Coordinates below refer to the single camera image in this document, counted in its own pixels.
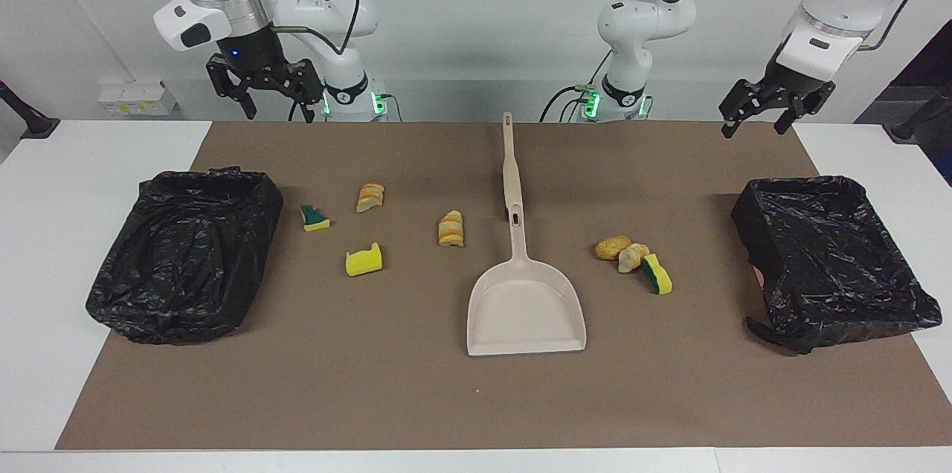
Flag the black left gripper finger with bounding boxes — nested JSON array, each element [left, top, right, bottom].
[[718, 79, 764, 139], [774, 80, 836, 136]]

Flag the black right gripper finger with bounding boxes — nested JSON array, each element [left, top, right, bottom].
[[286, 59, 326, 124], [207, 55, 257, 120]]

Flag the pale bread chunk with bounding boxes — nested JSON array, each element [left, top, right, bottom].
[[617, 242, 651, 274]]

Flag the yellow sponge green backing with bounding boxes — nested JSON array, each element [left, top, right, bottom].
[[642, 253, 673, 295]]

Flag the brown bread roll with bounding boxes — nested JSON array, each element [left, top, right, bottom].
[[595, 235, 632, 261]]

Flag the striped croissant bread piece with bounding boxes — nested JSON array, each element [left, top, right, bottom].
[[437, 210, 465, 248]]

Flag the beige brush black bristles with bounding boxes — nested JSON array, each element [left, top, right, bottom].
[[501, 112, 524, 215]]

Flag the beige plastic dustpan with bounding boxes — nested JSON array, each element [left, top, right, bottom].
[[466, 202, 588, 357]]

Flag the black bag bin pink spot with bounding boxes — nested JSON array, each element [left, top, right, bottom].
[[731, 176, 943, 355]]

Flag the black bag lined bin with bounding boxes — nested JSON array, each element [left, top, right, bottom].
[[86, 167, 284, 346]]

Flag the small striped bread piece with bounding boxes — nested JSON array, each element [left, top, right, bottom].
[[356, 183, 386, 214]]

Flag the dark background furniture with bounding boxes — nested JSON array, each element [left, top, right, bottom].
[[854, 18, 952, 187]]

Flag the brown table mat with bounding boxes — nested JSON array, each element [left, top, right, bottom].
[[56, 121, 952, 451]]

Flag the white wall socket box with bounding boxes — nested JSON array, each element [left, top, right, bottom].
[[97, 80, 178, 117]]

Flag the black camera stand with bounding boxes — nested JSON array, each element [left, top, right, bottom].
[[0, 80, 60, 140], [884, 83, 952, 143]]

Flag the black left base cable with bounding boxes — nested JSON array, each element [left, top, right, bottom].
[[539, 85, 596, 123]]

